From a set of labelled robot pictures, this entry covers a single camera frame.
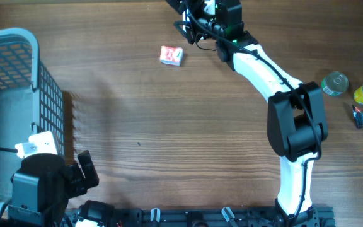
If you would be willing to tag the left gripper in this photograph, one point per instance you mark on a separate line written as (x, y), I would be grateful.
(79, 185)

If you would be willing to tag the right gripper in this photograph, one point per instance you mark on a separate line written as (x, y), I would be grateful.
(191, 35)

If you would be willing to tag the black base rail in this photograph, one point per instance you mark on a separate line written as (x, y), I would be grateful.
(94, 213)

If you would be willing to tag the grey plastic shopping basket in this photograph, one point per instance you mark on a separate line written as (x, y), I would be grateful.
(30, 100)

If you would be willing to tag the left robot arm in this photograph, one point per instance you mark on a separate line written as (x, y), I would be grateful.
(43, 186)

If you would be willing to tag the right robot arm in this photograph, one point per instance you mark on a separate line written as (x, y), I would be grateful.
(296, 119)

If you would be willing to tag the green tin can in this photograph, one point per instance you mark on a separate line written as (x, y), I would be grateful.
(335, 83)

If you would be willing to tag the white barcode scanner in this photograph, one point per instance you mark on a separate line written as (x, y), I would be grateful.
(186, 19)

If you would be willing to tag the red white tissue pack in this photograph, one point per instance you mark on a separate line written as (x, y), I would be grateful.
(171, 55)

